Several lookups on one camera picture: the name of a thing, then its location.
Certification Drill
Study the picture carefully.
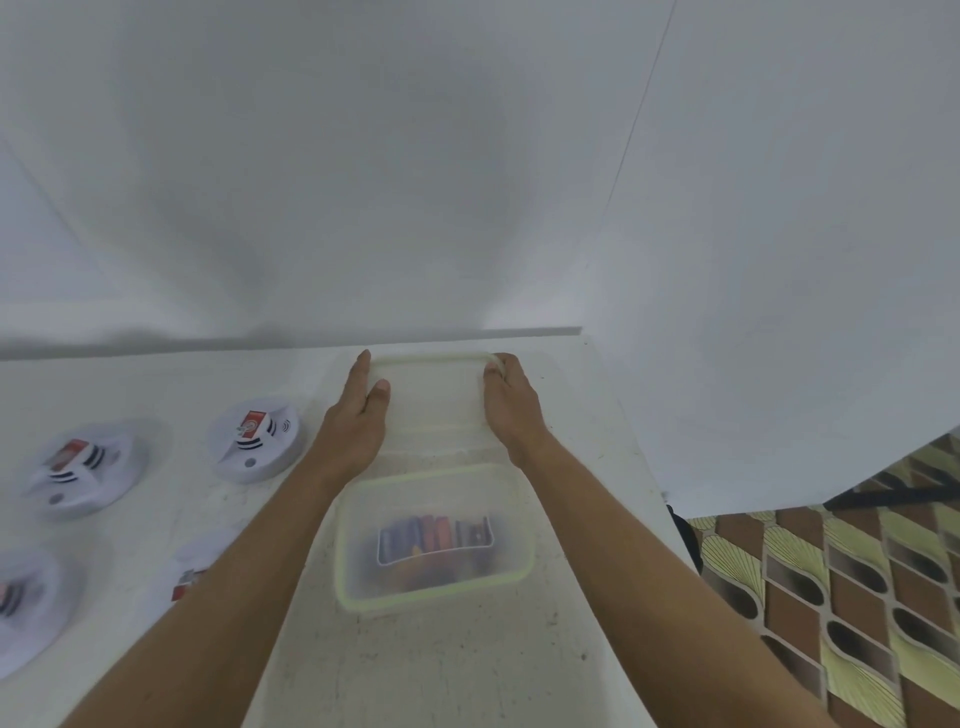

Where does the person's right forearm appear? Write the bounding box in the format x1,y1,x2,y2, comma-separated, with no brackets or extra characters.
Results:
521,442,838,728

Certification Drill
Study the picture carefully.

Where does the clear battery container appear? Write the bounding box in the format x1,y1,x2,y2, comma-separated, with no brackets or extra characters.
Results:
365,350,505,436

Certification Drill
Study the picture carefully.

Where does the black rounded object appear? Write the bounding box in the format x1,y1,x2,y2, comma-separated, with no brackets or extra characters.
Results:
667,506,703,571

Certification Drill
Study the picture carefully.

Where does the white round smoke detector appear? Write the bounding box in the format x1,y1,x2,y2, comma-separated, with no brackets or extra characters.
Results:
208,397,303,485
18,425,148,520
149,528,241,609
0,547,80,680

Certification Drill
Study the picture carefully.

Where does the large clear plastic container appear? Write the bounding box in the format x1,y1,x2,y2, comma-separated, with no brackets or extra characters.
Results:
335,464,538,618

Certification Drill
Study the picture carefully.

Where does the small clear plastic container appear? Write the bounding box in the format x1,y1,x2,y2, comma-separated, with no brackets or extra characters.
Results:
365,350,511,459

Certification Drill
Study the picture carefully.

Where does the person's left forearm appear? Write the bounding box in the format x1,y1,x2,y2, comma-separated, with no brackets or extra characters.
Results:
59,453,346,728

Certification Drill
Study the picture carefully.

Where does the person's right hand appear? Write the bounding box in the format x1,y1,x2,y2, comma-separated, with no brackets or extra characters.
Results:
481,352,562,472

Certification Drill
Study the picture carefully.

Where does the black partition base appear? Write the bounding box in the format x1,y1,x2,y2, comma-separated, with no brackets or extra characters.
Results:
821,487,960,511

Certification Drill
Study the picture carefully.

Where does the person's left hand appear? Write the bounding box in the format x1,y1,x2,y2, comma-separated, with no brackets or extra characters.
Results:
309,348,393,490

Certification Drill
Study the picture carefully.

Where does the large green-rimmed clear lid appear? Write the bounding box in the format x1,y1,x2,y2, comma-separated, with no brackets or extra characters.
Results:
333,463,538,613

